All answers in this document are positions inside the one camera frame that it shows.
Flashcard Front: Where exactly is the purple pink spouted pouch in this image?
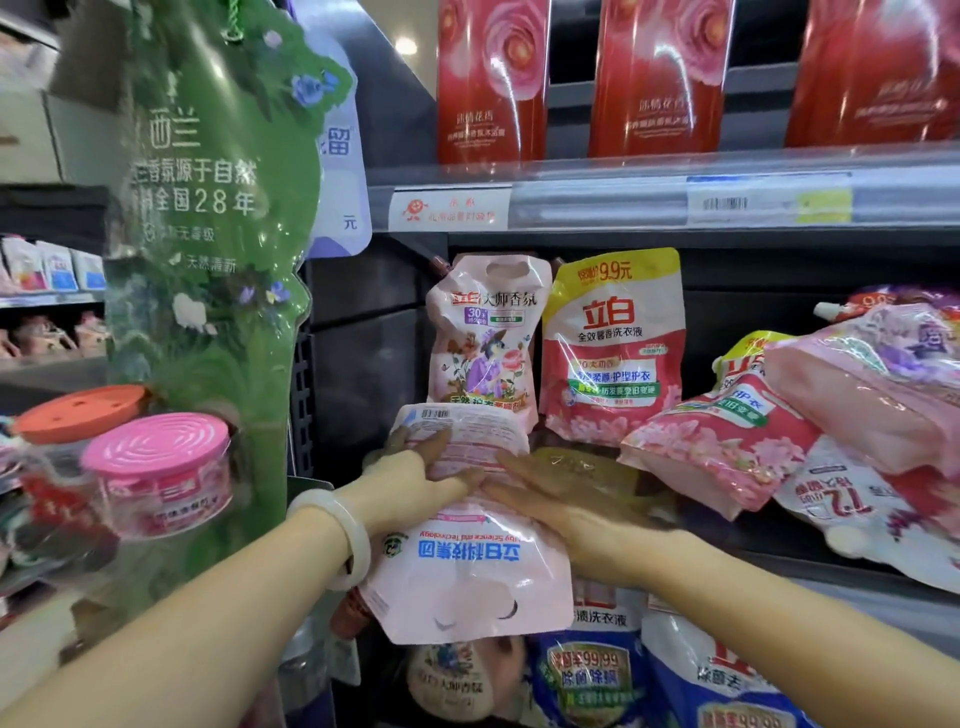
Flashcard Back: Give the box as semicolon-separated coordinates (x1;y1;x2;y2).
813;283;960;325

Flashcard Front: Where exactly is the pale purple hanging sign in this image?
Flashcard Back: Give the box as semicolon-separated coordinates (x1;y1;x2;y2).
288;0;374;261

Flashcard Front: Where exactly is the pink floral lady print pouch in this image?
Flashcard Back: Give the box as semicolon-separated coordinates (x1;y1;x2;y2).
425;253;553;435

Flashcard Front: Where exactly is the blue white detergent pouch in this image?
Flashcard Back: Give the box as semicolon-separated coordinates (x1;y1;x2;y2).
639;596;820;728

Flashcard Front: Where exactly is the person's right hand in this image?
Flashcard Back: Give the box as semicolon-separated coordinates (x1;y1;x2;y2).
481;451;688;585

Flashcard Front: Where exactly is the yellow top pink detergent pouch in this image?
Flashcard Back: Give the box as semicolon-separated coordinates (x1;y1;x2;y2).
539;247;688;449
618;330;823;523

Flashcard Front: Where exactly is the white blue small packet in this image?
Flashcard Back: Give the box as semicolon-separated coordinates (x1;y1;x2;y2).
70;248;108;293
36;240;81;294

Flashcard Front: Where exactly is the pale pink purple flower pouch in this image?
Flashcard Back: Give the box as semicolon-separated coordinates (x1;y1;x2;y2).
763;303;960;481

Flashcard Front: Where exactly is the pale pink detergent refill pouch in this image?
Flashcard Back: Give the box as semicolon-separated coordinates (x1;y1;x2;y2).
358;402;576;647

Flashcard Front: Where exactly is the pink lid air freshener can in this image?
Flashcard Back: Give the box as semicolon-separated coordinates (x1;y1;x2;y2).
80;411;234;542

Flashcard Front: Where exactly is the cream floral detergent pouch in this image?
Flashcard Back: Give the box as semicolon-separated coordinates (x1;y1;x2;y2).
405;636;528;726

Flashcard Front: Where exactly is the background shelf unit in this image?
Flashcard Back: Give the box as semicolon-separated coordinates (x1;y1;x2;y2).
0;182;114;421

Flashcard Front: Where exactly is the person's right forearm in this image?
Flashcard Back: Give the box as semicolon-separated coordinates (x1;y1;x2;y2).
646;531;960;728

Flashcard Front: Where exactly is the green floral hanging display card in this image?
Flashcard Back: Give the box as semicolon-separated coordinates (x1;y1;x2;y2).
103;0;355;627

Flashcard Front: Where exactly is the person's left hand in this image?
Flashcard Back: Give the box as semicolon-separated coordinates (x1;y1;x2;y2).
336;426;487;538

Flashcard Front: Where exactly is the grey metal store shelf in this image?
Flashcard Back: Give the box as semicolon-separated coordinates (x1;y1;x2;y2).
288;0;960;728

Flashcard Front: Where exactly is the brown cardboard box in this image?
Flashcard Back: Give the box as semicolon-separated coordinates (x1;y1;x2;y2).
0;0;129;186

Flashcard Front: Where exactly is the white yellow price label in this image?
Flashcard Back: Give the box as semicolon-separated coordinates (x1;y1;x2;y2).
685;173;855;227

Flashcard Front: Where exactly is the person's left forearm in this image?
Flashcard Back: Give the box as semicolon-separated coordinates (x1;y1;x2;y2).
0;504;354;728

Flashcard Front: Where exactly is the white jade bangle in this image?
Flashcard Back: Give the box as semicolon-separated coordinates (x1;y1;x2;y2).
287;489;373;594

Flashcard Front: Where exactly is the white red print detergent pouch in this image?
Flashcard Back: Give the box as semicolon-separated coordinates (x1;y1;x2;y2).
774;435;960;595

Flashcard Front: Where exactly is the white red print price label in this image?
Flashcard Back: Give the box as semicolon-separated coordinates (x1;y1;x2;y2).
387;185;513;233

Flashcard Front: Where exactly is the clear shelf price rail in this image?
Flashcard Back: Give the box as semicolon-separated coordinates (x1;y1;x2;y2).
367;146;960;235

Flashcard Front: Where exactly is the white pink small packet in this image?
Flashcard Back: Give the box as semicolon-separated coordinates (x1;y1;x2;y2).
0;235;48;294

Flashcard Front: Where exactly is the orange lid air freshener can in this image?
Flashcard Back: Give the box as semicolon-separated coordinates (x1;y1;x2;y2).
10;384;152;489

